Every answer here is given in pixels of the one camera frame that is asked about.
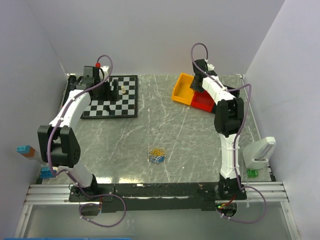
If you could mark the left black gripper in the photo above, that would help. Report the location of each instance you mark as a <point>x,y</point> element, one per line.
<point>111,95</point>

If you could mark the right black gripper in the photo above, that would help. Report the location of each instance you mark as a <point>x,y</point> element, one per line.
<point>192,85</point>

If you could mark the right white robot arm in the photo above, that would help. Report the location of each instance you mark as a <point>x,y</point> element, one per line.
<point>228,119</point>

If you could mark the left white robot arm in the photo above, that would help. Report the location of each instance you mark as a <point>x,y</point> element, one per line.
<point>59,147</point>

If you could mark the yellow plastic bin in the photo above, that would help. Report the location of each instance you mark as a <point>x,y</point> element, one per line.
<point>182,93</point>

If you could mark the red plastic bin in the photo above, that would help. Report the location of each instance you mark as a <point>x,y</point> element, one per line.
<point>202,101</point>

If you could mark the black marker orange cap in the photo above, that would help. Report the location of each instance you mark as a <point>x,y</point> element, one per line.
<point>70,81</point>

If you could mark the cream chess piece right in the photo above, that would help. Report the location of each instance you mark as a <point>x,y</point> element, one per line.
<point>123,91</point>

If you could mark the black white chessboard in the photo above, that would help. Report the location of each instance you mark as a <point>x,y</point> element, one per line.
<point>125,107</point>

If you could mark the white scanner device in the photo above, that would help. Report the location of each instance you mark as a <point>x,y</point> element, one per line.
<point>257,154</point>

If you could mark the blue brown toy block stick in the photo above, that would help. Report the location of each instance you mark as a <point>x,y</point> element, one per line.
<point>30,153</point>

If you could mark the green toy brick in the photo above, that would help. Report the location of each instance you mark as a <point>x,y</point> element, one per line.
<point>252,173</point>

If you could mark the blue toy brick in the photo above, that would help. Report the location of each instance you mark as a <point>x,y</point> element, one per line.
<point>46,173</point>

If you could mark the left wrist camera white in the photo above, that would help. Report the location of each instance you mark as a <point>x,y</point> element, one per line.
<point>105,69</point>

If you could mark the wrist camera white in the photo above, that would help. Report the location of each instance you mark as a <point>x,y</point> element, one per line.
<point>105,69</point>
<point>210,67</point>

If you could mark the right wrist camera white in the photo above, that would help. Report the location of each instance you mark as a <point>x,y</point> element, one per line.
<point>210,67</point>

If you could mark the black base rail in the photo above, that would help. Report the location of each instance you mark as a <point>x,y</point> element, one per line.
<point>156,196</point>

